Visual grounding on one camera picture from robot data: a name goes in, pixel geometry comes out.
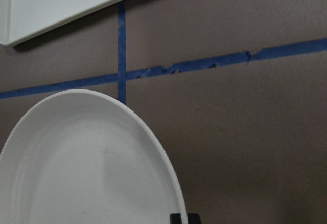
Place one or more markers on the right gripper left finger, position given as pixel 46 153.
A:
pixel 175 218

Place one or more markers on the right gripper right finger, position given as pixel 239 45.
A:
pixel 194 218

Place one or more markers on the round white plate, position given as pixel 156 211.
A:
pixel 81 156

